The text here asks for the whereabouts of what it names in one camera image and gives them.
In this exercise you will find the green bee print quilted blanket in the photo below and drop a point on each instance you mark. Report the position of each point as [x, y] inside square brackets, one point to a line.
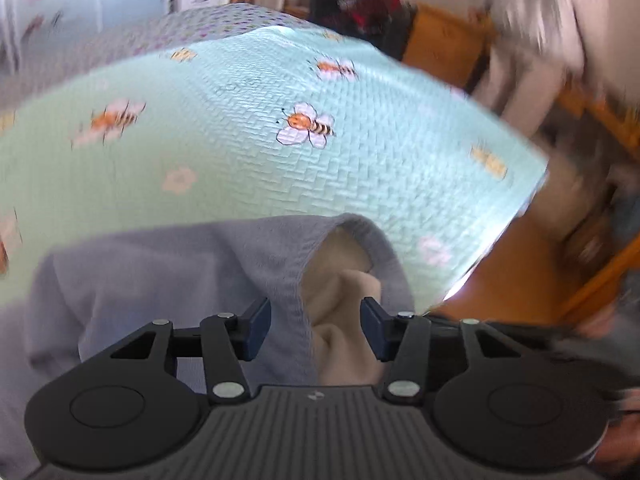
[250, 160]

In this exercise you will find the heart print bedsheet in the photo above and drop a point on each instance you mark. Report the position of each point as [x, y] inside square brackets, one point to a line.
[150, 35]

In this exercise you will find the black armchair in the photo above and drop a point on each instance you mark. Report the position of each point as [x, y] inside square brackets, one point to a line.
[397, 37]

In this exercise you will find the wooden desk with drawers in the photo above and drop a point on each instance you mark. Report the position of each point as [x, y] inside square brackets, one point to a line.
[440, 45]

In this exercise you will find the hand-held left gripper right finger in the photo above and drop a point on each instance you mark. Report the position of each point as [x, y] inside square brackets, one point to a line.
[372, 325]

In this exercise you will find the dark cloth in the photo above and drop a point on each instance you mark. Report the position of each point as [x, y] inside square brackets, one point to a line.
[575, 355]

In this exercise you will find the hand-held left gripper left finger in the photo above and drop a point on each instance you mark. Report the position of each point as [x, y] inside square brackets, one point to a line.
[257, 325]

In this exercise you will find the pile of dark red clothes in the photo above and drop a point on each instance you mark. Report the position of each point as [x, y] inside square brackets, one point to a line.
[375, 7]

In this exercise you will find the blue fleece pants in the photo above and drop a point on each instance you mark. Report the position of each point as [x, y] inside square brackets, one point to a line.
[175, 280]

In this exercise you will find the white wardrobe with sliding doors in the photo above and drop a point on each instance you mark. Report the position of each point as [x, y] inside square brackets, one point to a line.
[100, 5]

